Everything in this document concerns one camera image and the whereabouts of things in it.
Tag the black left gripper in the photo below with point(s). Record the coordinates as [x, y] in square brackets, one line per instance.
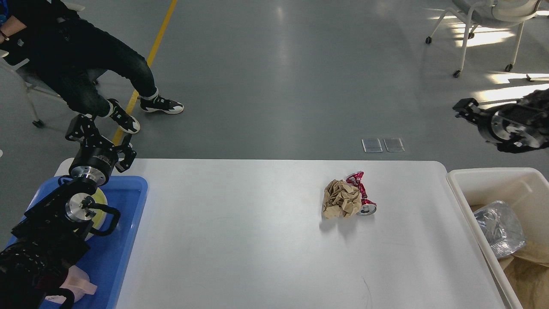
[93, 160]

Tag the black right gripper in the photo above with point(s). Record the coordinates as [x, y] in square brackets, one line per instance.
[489, 122]

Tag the yellow plastic plate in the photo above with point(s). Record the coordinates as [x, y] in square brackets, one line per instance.
[101, 199]

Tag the aluminium foil tray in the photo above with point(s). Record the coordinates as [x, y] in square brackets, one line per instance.
[501, 228]

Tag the crushed red can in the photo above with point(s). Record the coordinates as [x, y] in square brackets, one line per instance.
[368, 207]

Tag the pink mug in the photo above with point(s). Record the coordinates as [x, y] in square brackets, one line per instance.
[77, 282]

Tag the brown paper ball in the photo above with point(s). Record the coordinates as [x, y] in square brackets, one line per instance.
[341, 200]

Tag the brown paper bag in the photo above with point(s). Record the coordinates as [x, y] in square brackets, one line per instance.
[527, 271]

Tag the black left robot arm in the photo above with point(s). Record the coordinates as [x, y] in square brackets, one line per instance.
[51, 237]

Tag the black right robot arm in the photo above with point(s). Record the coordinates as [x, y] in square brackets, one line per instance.
[517, 127]

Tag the black white sneaker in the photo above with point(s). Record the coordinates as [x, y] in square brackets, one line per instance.
[160, 105]
[125, 122]

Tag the chair caster leg left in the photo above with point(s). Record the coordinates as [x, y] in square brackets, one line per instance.
[30, 86]

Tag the seated person in black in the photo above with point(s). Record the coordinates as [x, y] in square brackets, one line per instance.
[87, 47]

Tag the white office chair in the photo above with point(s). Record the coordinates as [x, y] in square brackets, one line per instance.
[494, 14]

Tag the white plastic bin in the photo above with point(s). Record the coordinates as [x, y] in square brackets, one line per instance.
[526, 190]

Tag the blue plastic tray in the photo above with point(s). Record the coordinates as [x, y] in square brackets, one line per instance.
[108, 257]

